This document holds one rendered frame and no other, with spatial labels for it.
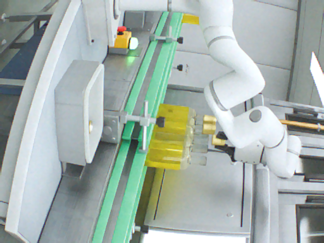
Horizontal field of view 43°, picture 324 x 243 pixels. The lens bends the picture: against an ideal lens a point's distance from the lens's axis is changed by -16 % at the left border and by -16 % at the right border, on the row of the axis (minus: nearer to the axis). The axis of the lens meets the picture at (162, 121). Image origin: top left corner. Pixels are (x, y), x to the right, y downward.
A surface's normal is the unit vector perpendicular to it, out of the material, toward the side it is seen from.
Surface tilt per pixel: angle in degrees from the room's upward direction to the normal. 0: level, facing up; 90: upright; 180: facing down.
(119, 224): 90
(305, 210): 90
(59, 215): 90
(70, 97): 90
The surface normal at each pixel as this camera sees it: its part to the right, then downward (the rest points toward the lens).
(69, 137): -0.12, 0.53
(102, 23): -0.14, 0.86
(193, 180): 0.06, -0.84
